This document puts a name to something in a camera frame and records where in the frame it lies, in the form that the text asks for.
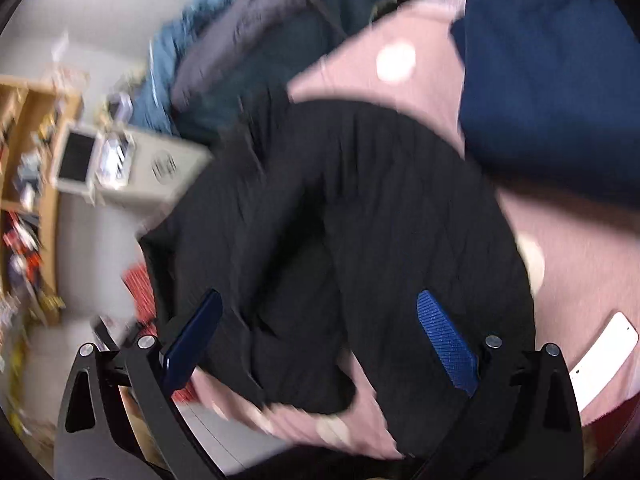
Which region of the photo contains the black quilted jacket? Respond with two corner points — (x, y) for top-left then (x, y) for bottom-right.
(139, 92), (535, 456)

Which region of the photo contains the white smartphone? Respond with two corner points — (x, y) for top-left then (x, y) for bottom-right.
(570, 312), (639, 412)

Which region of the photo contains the red patterned pillow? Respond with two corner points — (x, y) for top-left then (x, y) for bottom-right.
(121, 261), (196, 406)

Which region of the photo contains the white medical machine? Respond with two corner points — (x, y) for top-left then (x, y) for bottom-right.
(49, 122), (212, 205)

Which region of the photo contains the light blue blanket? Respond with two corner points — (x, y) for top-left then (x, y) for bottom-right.
(130, 0), (234, 136)

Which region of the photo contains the wooden shelf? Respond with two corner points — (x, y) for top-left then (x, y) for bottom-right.
(1, 76), (82, 325)

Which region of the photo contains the navy blue folded garment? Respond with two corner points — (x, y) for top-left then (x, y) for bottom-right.
(451, 0), (639, 206)

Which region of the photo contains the grey blanket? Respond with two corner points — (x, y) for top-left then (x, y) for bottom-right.
(170, 0), (318, 112)

